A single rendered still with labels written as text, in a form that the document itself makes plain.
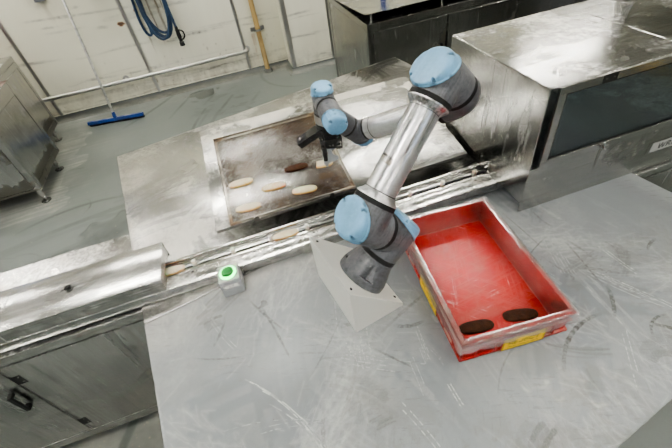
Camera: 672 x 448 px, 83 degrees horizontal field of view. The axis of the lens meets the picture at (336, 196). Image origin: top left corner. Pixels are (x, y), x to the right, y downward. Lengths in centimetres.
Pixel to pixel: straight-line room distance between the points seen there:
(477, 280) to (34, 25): 472
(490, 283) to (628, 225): 54
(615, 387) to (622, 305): 25
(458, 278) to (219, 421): 79
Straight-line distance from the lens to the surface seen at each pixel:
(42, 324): 157
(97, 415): 208
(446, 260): 133
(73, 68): 516
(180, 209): 177
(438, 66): 98
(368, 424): 109
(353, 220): 95
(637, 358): 130
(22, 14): 509
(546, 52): 149
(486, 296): 127
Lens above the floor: 186
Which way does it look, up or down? 41 degrees down
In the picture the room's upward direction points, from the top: 10 degrees counter-clockwise
